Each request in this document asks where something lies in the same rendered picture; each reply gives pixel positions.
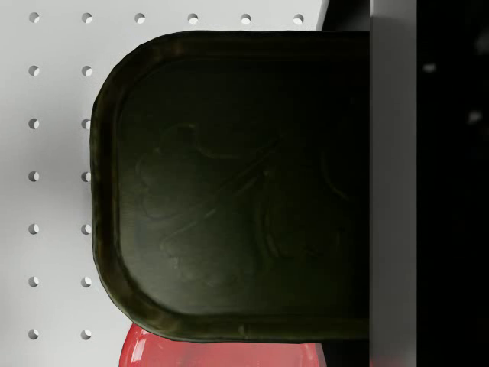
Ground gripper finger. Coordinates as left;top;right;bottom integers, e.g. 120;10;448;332
319;0;371;32
320;339;371;367

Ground red plate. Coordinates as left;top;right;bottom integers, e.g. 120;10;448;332
118;322;328;367

